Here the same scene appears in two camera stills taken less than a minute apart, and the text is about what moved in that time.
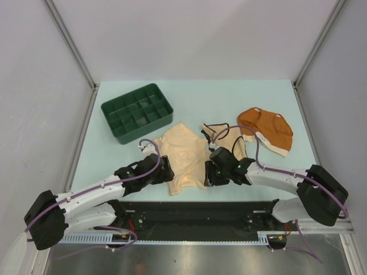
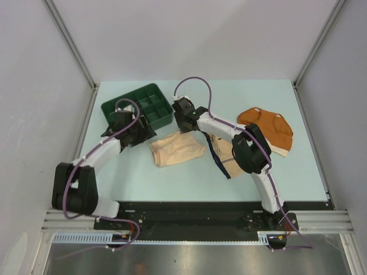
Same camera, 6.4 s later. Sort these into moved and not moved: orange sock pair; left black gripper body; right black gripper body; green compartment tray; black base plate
Moved: left black gripper body; right black gripper body
Not moved: green compartment tray; orange sock pair; black base plate
